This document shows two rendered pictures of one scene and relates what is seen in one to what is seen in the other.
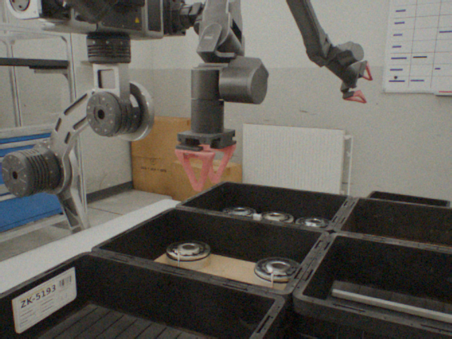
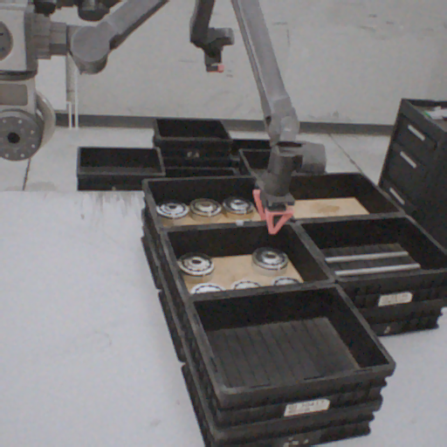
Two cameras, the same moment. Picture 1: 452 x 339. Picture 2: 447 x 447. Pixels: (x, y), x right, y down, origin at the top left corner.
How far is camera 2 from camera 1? 1.11 m
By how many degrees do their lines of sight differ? 46
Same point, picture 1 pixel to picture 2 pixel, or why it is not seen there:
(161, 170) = not seen: outside the picture
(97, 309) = not seen: hidden behind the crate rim
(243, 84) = (320, 166)
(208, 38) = (288, 130)
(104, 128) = (20, 153)
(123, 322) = (230, 335)
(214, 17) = (283, 110)
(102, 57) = (21, 75)
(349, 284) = not seen: hidden behind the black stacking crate
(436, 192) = (166, 91)
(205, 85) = (290, 165)
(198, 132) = (279, 195)
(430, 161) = (160, 58)
